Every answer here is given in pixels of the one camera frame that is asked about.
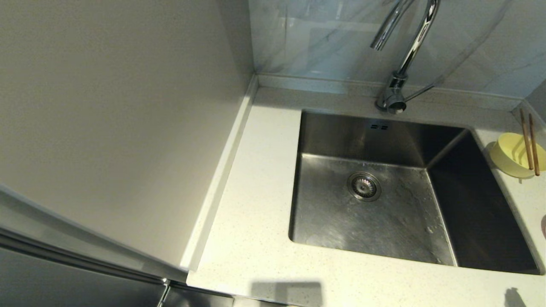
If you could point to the yellow plastic bowl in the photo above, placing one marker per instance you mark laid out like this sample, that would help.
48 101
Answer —
512 155

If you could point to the brown wooden chopstick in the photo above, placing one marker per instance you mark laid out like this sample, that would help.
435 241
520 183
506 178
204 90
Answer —
534 145
526 138

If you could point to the pink plastic bowl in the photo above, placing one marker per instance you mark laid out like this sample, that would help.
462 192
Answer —
544 226

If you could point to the stainless steel sink basin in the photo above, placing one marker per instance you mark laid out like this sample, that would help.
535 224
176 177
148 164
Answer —
332 230

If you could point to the round metal drain strainer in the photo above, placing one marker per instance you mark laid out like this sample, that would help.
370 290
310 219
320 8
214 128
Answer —
364 186

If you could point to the chrome gooseneck faucet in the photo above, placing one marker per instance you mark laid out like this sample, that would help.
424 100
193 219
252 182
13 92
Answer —
394 102

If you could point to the grey base cabinet front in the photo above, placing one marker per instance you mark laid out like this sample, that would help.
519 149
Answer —
200 300

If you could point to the grey tall cabinet door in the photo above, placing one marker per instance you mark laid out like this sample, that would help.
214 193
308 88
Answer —
64 285

